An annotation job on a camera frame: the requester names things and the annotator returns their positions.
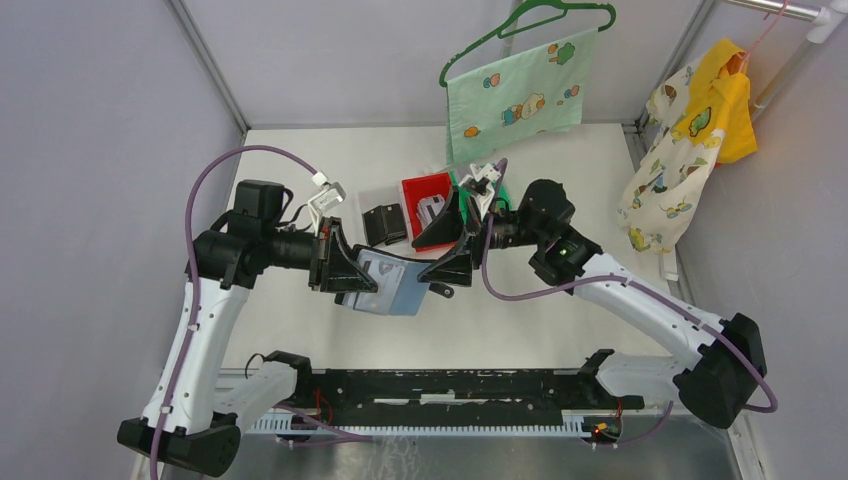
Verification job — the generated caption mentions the green plastic bin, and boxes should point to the green plastic bin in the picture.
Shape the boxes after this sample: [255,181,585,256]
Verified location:
[448,163,513,220]

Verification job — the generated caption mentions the white card stack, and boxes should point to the white card stack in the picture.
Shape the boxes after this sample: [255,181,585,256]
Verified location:
[416,195,446,229]

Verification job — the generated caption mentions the red plastic bin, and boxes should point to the red plastic bin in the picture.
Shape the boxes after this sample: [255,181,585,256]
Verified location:
[401,173,460,253]

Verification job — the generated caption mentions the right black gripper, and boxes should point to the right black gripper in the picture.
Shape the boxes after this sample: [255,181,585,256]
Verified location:
[413,186,546,287]

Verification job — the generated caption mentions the clear plastic bin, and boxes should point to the clear plastic bin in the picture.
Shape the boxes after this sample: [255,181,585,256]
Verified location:
[357,184,413,254]

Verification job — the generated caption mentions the metal hanging rail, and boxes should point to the metal hanging rail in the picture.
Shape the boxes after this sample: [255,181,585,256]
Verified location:
[730,1,847,120]

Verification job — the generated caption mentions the white slotted cable duct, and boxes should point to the white slotted cable duct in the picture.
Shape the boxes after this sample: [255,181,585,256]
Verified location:
[247,409,594,439]

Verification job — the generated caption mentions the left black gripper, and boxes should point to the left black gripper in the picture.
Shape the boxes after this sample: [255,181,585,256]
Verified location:
[263,216,378,293]

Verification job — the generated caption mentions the light green printed cloth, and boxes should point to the light green printed cloth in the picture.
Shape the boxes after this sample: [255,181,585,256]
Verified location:
[446,29,599,165]

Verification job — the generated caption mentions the black card stack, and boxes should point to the black card stack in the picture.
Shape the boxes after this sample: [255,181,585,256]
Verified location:
[362,203,407,247]

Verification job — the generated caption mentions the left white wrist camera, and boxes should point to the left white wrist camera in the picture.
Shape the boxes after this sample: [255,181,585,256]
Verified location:
[307,171,347,233]

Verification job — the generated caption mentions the green clothes hanger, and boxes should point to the green clothes hanger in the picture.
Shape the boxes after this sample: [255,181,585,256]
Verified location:
[438,0,617,89]

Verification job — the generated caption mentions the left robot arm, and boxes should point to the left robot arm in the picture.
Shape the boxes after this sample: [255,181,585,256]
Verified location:
[117,176,378,478]

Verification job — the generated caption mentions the yellow garment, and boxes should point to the yellow garment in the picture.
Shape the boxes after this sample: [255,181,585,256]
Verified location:
[673,38,758,164]

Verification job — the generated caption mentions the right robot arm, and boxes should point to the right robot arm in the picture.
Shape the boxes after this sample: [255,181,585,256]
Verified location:
[414,179,778,429]

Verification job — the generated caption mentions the white printed garment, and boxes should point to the white printed garment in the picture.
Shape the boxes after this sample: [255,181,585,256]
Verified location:
[617,57,717,254]

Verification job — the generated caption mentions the black leather card holder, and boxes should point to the black leather card holder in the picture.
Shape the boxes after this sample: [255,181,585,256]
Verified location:
[334,245,455,316]

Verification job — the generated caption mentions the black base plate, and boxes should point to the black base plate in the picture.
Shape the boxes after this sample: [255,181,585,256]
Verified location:
[287,369,645,427]

